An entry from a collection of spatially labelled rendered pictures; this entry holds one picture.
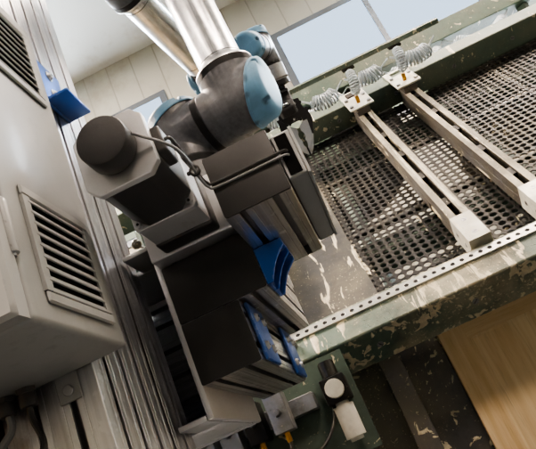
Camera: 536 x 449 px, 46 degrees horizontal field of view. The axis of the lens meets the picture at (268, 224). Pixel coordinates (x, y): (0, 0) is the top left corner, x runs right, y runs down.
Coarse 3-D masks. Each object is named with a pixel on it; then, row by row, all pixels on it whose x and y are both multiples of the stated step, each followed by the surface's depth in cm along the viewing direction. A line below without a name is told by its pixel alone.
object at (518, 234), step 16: (496, 240) 158; (512, 240) 156; (464, 256) 158; (480, 256) 156; (432, 272) 159; (448, 272) 157; (400, 288) 159; (368, 304) 159; (336, 320) 159; (304, 336) 159
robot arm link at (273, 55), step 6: (258, 30) 163; (264, 30) 164; (264, 36) 161; (270, 36) 166; (270, 42) 162; (270, 54) 163; (276, 54) 165; (264, 60) 163; (270, 60) 163; (276, 60) 164
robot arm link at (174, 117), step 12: (180, 96) 117; (168, 108) 115; (180, 108) 115; (192, 108) 113; (156, 120) 116; (168, 120) 115; (180, 120) 113; (192, 120) 112; (168, 132) 114; (180, 132) 113; (192, 132) 112; (204, 132) 112; (180, 144) 113; (192, 144) 113; (204, 144) 113; (216, 144) 114; (180, 156) 112
